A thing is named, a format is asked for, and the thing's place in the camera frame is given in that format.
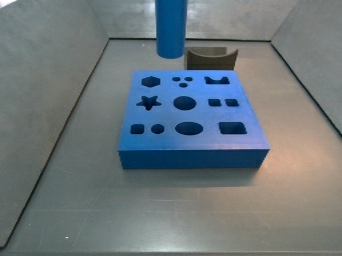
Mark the blue round cylinder peg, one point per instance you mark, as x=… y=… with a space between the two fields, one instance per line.
x=171 y=17

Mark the blue shape-sorting block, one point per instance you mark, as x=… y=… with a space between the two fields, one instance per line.
x=190 y=120

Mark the dark grey curved cradle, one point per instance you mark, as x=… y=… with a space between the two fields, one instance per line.
x=210 y=58

